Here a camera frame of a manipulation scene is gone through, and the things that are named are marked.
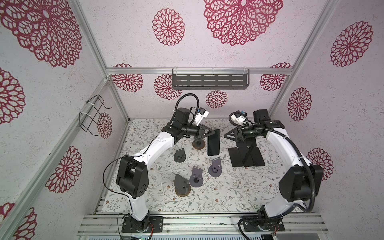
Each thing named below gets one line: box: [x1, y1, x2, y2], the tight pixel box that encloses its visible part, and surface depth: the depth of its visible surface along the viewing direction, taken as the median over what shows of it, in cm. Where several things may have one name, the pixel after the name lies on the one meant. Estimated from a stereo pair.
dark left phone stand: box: [173, 148, 186, 163], surface depth 96 cm
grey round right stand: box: [208, 157, 222, 178], surface depth 90 cm
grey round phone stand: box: [189, 166, 204, 188], surface depth 88 cm
